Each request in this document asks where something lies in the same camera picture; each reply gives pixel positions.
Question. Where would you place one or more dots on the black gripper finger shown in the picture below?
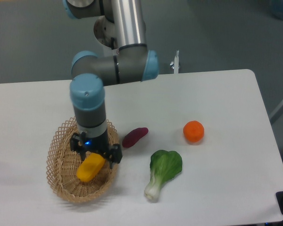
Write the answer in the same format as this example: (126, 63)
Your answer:
(76, 146)
(114, 155)

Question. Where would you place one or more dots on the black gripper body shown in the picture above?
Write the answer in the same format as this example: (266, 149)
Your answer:
(98, 145)

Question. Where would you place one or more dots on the yellow mango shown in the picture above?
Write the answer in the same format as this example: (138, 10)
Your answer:
(90, 167)

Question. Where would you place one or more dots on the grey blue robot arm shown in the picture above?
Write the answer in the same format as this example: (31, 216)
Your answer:
(123, 29)

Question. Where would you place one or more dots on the woven wicker basket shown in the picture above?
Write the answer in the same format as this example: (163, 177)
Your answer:
(62, 165)

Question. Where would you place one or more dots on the purple sweet potato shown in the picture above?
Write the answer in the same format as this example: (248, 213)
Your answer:
(134, 136)

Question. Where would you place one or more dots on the green bok choy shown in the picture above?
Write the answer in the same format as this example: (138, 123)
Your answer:
(164, 167)

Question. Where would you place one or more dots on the orange tangerine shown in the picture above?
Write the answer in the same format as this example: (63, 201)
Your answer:
(193, 131)

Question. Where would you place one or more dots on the white metal base frame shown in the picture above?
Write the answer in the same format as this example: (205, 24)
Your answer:
(175, 64)

